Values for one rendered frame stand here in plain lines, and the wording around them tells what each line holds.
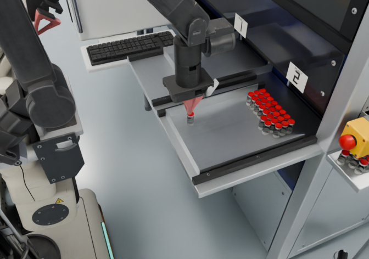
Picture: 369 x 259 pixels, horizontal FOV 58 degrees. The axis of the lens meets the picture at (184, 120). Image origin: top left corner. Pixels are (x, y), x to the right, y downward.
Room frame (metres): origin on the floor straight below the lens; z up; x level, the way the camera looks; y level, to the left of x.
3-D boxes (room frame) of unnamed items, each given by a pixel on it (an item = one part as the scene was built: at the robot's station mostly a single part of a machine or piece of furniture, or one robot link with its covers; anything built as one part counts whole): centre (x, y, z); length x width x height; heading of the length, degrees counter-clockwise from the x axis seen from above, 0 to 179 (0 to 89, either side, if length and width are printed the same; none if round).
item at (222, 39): (0.61, -0.04, 1.29); 0.11 x 0.09 x 0.12; 116
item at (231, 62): (1.09, -0.12, 0.90); 0.34 x 0.26 x 0.04; 113
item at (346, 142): (0.57, -0.42, 0.99); 0.04 x 0.04 x 0.04; 23
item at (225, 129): (0.73, -0.15, 0.90); 0.34 x 0.26 x 0.04; 113
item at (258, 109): (0.77, -0.25, 0.90); 0.18 x 0.02 x 0.05; 23
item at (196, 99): (0.59, 0.00, 1.12); 0.07 x 0.07 x 0.09; 23
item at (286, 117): (0.79, -0.29, 0.90); 0.18 x 0.02 x 0.05; 23
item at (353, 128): (0.59, -0.46, 0.99); 0.08 x 0.07 x 0.07; 113
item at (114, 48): (1.30, 0.23, 0.82); 0.40 x 0.14 x 0.02; 111
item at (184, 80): (0.59, -0.01, 1.19); 0.10 x 0.07 x 0.07; 113
